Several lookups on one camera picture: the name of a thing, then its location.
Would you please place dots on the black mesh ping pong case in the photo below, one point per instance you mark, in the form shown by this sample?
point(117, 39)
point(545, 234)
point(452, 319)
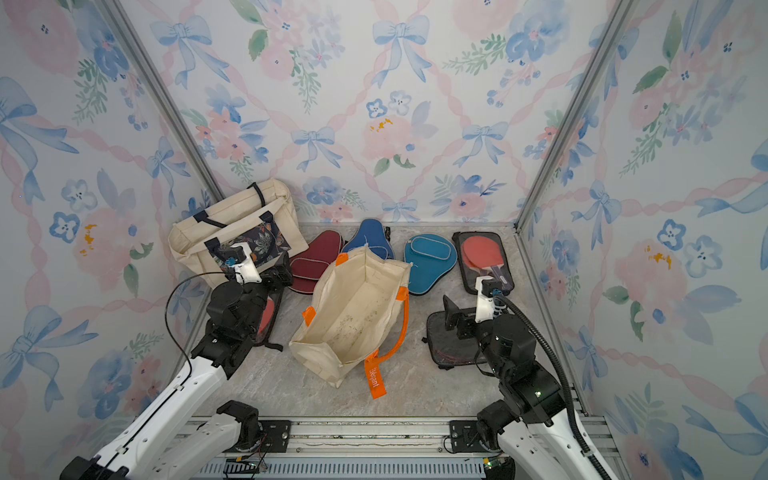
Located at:
point(446, 350)

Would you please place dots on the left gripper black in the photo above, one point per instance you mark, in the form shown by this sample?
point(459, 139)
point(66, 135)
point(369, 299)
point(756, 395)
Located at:
point(283, 273)

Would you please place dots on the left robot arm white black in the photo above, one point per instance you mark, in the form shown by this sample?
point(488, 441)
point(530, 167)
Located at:
point(146, 448)

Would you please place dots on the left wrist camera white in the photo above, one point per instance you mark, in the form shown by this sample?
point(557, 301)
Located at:
point(238, 259)

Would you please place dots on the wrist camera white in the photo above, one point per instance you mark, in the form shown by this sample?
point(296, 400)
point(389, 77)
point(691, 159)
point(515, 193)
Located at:
point(238, 259)
point(487, 308)

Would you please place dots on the black case red paddle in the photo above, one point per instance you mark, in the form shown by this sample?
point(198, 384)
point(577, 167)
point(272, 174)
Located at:
point(482, 254)

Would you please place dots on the maroon ping pong paddle case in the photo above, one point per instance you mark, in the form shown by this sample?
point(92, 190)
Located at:
point(308, 266)

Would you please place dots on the teal ping pong paddle case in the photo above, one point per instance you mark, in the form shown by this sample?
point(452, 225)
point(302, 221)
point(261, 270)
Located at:
point(431, 257)

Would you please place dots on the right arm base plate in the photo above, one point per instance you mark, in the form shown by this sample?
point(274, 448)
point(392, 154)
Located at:
point(471, 436)

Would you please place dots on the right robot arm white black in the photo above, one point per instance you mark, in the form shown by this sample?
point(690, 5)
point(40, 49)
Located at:
point(535, 423)

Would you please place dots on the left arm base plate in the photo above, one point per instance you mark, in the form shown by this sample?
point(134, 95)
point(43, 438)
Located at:
point(264, 436)

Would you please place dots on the cream canvas bag orange handles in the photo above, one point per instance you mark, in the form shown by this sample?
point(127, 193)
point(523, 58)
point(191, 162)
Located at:
point(359, 315)

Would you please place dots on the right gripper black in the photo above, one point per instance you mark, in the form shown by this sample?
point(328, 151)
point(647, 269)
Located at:
point(461, 314)

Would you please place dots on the blue ping pong paddle case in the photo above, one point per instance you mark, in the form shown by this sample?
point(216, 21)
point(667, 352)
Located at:
point(373, 235)

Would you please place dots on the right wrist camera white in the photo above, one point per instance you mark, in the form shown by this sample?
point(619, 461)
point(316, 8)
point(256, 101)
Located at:
point(487, 308)

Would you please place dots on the cream canvas bag navy handles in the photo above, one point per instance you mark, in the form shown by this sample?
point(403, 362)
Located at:
point(263, 215)

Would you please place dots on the aluminium front rail frame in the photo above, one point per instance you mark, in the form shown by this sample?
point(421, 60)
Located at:
point(396, 436)

